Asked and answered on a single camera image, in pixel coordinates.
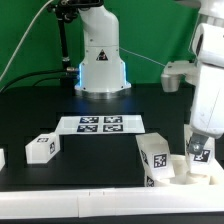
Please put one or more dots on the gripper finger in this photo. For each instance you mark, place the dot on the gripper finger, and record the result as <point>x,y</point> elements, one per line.
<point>196,144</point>

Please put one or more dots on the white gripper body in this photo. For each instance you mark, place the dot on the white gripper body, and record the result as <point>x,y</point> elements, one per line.
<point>207,112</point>

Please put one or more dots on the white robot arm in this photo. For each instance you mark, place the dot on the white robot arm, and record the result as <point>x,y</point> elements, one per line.
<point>103,73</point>

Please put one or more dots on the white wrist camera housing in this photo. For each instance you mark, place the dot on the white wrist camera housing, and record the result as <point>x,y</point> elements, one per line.
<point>208,44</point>

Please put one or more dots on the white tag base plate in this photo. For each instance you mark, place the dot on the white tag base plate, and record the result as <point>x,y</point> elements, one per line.
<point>114,124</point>

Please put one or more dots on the white U-shaped wall fence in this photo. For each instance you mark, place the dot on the white U-shaped wall fence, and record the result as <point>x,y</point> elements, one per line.
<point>116,201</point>

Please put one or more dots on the black camera stand pole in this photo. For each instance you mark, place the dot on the black camera stand pole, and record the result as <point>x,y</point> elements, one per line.
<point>66,11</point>

